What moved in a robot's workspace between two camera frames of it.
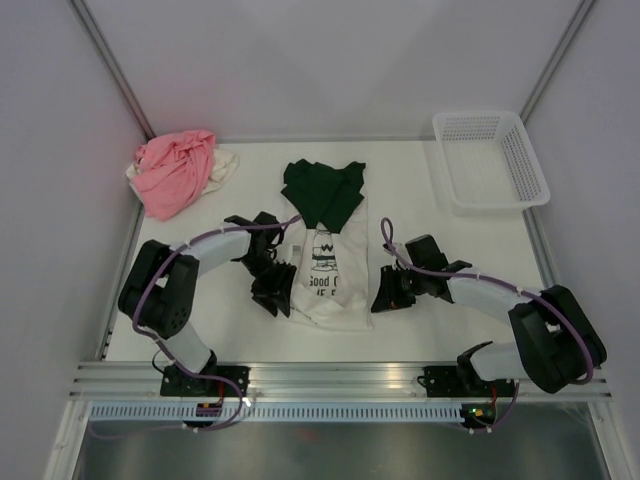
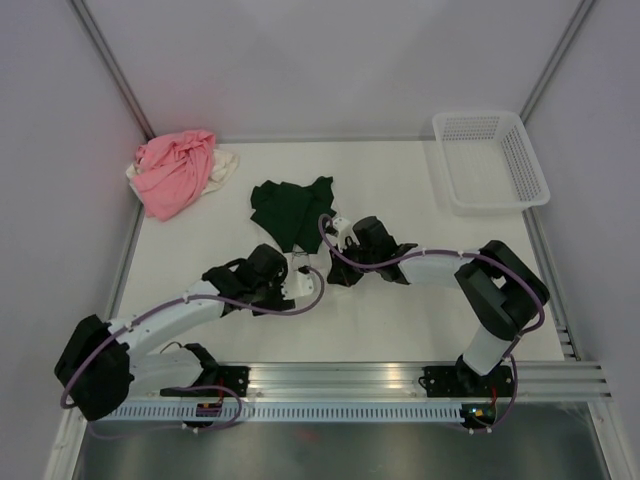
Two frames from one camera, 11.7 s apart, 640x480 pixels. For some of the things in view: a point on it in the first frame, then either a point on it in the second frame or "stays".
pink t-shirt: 172,170 stays
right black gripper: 388,296 → 340,274
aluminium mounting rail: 296,380 stays
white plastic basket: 489,163 stays
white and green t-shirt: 333,288 → 294,213
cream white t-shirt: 224,166 stays
